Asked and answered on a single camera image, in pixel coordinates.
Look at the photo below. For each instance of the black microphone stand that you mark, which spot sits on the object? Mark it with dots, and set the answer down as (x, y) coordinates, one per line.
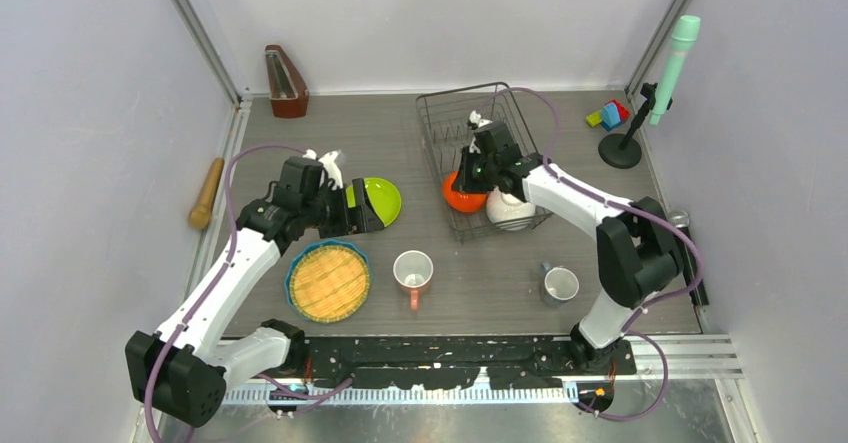
(622, 151)

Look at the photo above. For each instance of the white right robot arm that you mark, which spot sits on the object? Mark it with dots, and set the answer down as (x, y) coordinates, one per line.
(638, 255)

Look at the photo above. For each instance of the grey mug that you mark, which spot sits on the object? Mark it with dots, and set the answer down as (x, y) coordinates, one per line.
(558, 286)

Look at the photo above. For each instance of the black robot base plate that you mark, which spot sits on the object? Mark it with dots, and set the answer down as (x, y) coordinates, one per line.
(450, 362)

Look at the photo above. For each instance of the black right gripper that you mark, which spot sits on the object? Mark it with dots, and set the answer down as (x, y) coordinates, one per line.
(464, 182)

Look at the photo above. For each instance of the mint green microphone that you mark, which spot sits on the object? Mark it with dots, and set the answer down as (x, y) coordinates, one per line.
(684, 35)

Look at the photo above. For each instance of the lime green plate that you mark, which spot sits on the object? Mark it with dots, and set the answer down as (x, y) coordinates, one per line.
(385, 198)

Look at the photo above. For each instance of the orange plastic bowl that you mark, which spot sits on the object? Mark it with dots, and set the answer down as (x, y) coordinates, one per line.
(462, 202)

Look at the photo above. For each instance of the white bowl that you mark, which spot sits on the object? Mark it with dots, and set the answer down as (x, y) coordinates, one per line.
(508, 212)

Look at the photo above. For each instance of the blue plate with bamboo mat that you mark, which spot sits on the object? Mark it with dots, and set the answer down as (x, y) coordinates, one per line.
(328, 282)

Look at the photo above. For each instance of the wooden rolling pin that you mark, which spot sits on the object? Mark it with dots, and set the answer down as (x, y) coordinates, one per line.
(200, 215)

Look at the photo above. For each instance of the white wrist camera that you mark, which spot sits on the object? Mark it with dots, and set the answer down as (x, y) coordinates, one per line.
(475, 122)
(331, 162)

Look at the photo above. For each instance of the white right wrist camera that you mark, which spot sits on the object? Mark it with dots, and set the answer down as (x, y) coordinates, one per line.
(475, 122)

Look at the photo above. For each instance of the black wire dish rack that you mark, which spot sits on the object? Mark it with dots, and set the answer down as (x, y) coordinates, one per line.
(443, 117)

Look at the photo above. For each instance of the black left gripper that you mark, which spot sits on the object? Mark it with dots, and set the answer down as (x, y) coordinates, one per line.
(364, 219)

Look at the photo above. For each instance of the black handheld microphone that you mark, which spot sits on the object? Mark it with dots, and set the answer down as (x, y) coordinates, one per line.
(681, 220)

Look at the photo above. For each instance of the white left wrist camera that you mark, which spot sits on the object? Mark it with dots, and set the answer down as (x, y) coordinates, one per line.
(331, 162)

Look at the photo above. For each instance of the pink floral mug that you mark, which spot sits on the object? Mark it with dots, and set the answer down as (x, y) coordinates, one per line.
(413, 271)

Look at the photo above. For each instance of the brown wooden metronome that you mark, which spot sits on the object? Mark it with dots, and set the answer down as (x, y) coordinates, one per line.
(289, 94)

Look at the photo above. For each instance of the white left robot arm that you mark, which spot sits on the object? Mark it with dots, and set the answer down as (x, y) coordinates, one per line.
(182, 369)

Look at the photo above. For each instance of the colourful toy blocks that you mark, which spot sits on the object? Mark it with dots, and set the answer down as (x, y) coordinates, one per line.
(611, 116)

